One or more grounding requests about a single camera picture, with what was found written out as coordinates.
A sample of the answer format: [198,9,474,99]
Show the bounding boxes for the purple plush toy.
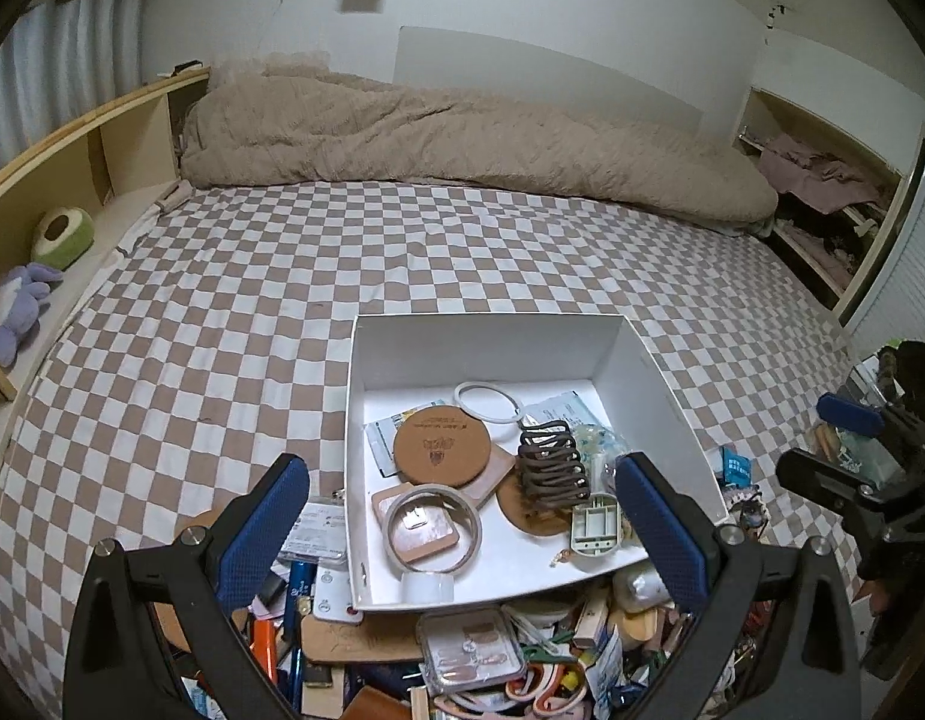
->
[0,264,65,368]

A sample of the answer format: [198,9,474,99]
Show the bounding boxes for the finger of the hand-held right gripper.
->
[776,448,908,533]
[817,392,925,458]

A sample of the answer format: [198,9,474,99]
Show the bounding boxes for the blue pen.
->
[286,559,314,631]

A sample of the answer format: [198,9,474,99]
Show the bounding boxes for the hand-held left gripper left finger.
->
[64,454,310,720]

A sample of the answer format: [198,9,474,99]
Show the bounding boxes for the checkered bed sheet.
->
[0,180,876,720]

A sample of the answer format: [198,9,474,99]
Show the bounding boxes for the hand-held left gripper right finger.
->
[614,454,861,720]

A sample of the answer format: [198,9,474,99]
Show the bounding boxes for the green plush toy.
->
[31,206,96,271]

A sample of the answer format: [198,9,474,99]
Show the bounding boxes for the grey battery holder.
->
[571,491,624,560]

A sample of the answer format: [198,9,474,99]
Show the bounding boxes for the orange-handled scissors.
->
[507,660,587,717]

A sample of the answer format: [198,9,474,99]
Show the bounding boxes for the small blue packet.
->
[721,446,756,488]

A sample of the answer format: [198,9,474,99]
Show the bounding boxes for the clear storage box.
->
[811,371,906,485]

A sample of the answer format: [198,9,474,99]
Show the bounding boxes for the brown hair claw clip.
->
[516,420,593,503]

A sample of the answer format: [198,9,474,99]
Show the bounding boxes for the round cork coaster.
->
[394,405,494,487]
[496,469,576,537]

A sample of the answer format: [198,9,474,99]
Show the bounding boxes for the beige square coaster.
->
[462,446,516,503]

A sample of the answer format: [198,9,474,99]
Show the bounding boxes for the white slatted door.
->
[837,120,925,361]

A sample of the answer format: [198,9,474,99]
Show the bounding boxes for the dark clothes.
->
[773,191,876,278]

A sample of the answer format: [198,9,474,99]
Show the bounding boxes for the clear sachet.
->
[522,390,621,458]

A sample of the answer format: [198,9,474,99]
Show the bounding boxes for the brown leather piece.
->
[343,686,411,720]

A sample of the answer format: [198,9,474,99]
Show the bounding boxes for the pink square coaster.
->
[371,484,464,560]

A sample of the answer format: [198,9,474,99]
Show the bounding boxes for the beige quilt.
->
[179,52,780,233]

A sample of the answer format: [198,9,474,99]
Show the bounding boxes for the fluffy cream pillow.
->
[263,51,329,80]

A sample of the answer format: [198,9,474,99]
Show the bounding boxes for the wide tape roll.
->
[382,485,482,567]

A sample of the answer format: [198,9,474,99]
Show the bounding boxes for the grey-blue curtain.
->
[0,0,149,177]

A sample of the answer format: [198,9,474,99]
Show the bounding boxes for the engraved wooden board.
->
[301,611,426,665]

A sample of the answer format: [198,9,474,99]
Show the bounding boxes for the dark patterned scrunchie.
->
[732,487,767,533]

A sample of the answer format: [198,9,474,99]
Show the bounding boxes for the blue white packet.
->
[364,412,404,477]

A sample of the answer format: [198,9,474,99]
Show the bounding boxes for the pink clothes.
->
[758,133,891,215]

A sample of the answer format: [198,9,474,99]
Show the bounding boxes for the clear plastic case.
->
[283,499,351,567]

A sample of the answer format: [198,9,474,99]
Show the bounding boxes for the round wooden box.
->
[608,604,669,653]

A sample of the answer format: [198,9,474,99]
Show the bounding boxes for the wooden bedside shelf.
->
[0,64,212,402]

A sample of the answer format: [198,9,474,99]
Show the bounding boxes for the dark fluffy item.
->
[875,341,925,428]

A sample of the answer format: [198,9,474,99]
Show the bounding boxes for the white cardboard box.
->
[344,313,731,612]

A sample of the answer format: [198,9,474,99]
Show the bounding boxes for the wall niche shelf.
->
[732,86,906,312]

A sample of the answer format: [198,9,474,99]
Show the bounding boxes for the white bangle ring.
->
[454,382,524,425]

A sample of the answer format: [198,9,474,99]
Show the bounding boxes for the clear nail tip case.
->
[418,606,527,695]

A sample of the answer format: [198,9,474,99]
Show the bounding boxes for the orange lighter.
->
[248,619,276,680]

